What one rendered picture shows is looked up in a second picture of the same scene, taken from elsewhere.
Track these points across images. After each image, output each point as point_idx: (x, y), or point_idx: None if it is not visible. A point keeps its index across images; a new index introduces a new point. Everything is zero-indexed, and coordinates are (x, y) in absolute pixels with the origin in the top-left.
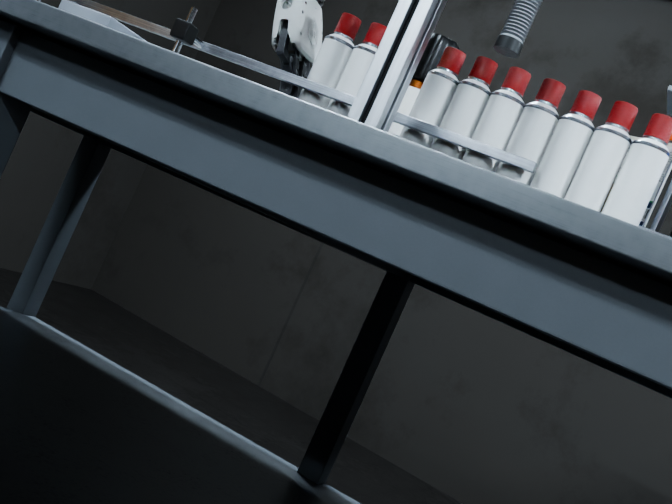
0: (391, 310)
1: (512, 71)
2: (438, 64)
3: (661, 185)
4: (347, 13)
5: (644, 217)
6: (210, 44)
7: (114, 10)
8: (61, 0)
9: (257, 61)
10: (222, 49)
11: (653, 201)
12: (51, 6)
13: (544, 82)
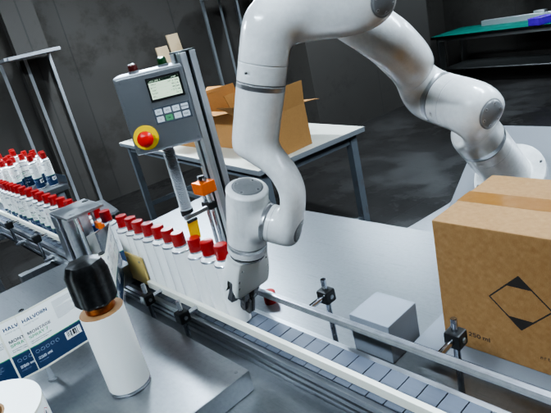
0: None
1: (163, 226)
2: (185, 242)
3: (116, 242)
4: (225, 242)
5: (120, 256)
6: (303, 303)
7: (384, 333)
8: (415, 303)
9: (274, 292)
10: (295, 301)
11: (118, 249)
12: (377, 223)
13: (152, 224)
